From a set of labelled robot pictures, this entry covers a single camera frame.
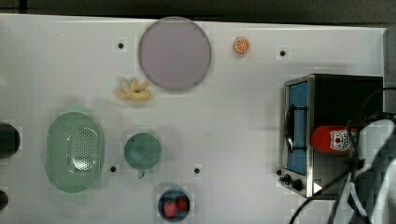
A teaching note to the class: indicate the red ketchup bottle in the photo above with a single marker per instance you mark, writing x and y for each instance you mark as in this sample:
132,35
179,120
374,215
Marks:
333,139

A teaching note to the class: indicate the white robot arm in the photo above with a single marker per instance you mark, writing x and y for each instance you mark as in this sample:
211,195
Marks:
369,193

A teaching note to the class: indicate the silver black toaster oven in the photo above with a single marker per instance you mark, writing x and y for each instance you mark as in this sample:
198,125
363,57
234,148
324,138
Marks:
321,114

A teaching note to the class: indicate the purple round plate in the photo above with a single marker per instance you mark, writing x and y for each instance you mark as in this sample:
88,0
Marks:
175,53

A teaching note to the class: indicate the peeled banana toy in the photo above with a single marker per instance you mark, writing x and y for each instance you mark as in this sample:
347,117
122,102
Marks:
133,91

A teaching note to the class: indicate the green mug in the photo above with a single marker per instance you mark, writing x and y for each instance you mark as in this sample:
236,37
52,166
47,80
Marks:
142,152

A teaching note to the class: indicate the orange slice toy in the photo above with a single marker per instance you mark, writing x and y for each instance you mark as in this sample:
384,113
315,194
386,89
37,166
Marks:
241,45

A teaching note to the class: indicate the small red strawberry toy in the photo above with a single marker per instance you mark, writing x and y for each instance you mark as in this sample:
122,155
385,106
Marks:
182,203

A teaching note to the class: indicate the blue bowl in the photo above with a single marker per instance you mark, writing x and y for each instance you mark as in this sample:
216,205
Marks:
172,195

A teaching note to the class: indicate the large red strawberry toy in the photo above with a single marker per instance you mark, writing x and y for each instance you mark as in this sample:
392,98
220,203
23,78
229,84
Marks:
170,209

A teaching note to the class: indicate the green oval colander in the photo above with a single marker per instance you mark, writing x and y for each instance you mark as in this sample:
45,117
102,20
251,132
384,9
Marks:
75,146

